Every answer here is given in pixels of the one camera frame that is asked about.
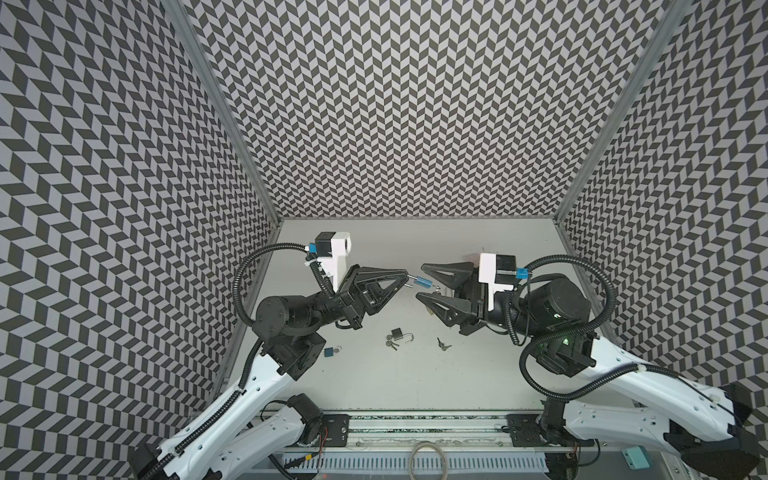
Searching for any small key pair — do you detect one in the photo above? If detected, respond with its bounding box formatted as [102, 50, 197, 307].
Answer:
[437, 338, 452, 351]

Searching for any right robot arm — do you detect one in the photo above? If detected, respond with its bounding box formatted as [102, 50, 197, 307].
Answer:
[418, 253, 762, 479]

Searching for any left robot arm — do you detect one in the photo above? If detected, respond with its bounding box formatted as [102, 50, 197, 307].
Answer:
[129, 232, 409, 479]

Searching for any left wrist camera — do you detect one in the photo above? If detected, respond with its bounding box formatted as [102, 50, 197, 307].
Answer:
[307, 232, 352, 292]

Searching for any blue padlock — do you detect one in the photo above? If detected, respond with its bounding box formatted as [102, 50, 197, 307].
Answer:
[324, 346, 342, 358]
[407, 275, 433, 289]

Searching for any grey cable loop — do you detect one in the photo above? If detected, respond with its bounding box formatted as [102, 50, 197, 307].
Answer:
[407, 440, 450, 480]

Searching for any black padlock with keys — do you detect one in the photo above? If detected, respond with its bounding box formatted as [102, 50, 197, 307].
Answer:
[385, 328, 415, 351]

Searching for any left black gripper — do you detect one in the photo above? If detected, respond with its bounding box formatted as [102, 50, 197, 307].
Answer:
[301, 262, 408, 333]

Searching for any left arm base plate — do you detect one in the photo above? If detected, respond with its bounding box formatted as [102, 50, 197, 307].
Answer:
[291, 414, 351, 449]

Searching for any right teal box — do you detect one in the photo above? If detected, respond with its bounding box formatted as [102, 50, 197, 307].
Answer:
[621, 446, 651, 471]

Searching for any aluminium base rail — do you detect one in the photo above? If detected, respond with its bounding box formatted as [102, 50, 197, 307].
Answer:
[239, 407, 691, 480]

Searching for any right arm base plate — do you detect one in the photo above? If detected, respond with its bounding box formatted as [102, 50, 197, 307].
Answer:
[502, 413, 596, 447]

